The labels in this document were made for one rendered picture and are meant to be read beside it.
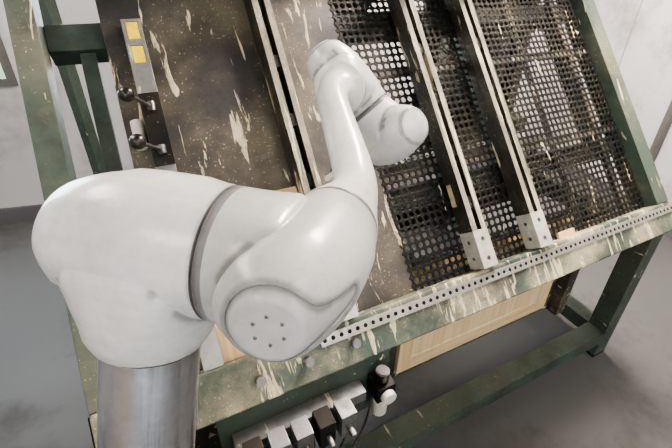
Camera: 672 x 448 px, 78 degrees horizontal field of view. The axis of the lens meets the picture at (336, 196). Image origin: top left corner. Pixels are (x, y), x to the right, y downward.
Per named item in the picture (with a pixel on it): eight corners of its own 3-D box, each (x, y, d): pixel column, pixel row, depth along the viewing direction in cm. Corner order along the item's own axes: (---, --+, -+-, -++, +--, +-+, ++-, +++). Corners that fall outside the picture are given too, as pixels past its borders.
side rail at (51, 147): (96, 403, 102) (88, 416, 92) (10, -6, 113) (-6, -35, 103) (123, 393, 104) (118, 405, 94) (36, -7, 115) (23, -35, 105)
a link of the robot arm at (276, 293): (387, 182, 43) (264, 164, 46) (347, 271, 26) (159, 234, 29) (375, 290, 47) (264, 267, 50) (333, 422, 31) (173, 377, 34)
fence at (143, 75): (203, 369, 106) (204, 372, 102) (121, 27, 116) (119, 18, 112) (222, 362, 108) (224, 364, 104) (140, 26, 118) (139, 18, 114)
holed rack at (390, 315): (321, 347, 113) (322, 348, 112) (318, 336, 113) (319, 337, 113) (672, 210, 178) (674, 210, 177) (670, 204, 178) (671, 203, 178)
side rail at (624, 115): (631, 209, 185) (657, 204, 175) (550, -15, 197) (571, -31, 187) (642, 205, 189) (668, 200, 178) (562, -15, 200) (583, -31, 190)
